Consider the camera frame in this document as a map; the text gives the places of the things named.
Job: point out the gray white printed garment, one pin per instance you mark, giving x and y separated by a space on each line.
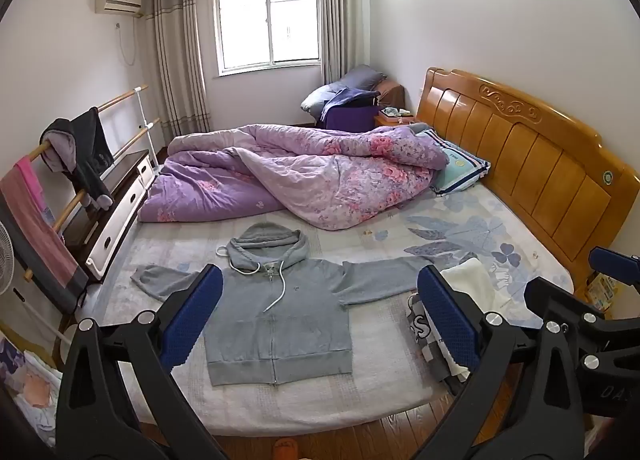
417 325

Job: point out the brown chair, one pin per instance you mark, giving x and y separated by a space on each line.
392 93

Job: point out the window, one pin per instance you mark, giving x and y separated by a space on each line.
265 25

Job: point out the black white low cabinet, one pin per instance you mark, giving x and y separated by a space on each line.
120 200

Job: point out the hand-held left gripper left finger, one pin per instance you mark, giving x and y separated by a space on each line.
192 315

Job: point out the pale floral bed sheet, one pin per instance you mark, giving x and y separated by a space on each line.
450 225

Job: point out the yellow box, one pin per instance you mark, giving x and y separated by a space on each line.
600 290

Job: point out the dark hanging jacket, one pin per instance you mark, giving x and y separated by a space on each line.
90 150

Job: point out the wooden nightstand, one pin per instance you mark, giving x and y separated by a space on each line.
395 119

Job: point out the wooden bar clothes rack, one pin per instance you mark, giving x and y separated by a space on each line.
120 97

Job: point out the white air conditioner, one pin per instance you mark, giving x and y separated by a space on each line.
117 1

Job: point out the pink gray striped blanket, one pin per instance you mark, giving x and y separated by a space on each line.
45 250

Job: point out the bright pink towel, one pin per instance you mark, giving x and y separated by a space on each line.
31 185

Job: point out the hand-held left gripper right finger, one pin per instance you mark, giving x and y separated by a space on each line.
447 315

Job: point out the gray striped curtain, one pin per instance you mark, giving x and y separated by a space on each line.
342 15
175 55

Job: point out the orange slipper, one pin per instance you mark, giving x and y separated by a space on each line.
286 450

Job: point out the wooden headboard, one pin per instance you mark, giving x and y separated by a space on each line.
525 150

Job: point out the white folded cloth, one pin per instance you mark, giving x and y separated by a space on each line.
472 280

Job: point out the white standing fan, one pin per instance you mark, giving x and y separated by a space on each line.
6 255

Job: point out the pile of pale fabric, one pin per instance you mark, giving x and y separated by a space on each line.
30 385

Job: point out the gray zip hoodie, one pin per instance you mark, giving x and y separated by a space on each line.
280 320

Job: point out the teal striped pillow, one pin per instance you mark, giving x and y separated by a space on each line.
460 165

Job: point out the dark purple blanket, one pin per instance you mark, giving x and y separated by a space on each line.
345 113

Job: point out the purple floral quilt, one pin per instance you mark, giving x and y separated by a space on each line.
300 175

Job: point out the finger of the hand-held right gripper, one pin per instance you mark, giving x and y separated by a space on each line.
617 266
560 302

